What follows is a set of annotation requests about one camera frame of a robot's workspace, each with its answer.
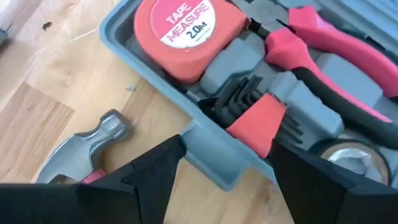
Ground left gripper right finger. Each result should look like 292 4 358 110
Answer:
269 138 398 224

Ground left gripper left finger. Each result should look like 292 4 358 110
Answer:
0 134 188 224

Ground pink handled hammer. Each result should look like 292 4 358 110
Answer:
36 108 134 185

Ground small pink box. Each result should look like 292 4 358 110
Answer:
198 76 305 160

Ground grey plastic tool case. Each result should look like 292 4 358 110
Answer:
99 0 398 192

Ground pink handled pliers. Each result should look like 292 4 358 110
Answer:
248 0 398 150

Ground black electrical tape roll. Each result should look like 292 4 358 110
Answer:
317 138 392 186

